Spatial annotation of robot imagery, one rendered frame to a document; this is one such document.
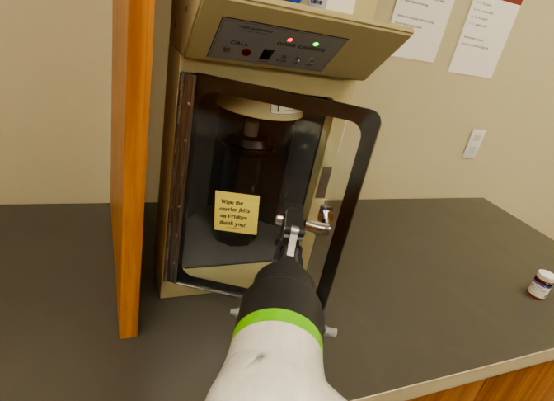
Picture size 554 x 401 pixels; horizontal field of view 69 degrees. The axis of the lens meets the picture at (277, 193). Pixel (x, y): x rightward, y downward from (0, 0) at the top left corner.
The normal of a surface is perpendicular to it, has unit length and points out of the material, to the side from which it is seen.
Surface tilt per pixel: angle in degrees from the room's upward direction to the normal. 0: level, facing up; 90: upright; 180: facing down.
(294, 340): 15
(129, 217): 90
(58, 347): 0
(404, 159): 90
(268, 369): 10
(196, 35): 135
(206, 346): 0
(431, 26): 90
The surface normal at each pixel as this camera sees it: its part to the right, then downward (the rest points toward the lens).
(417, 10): 0.36, 0.46
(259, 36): 0.13, 0.95
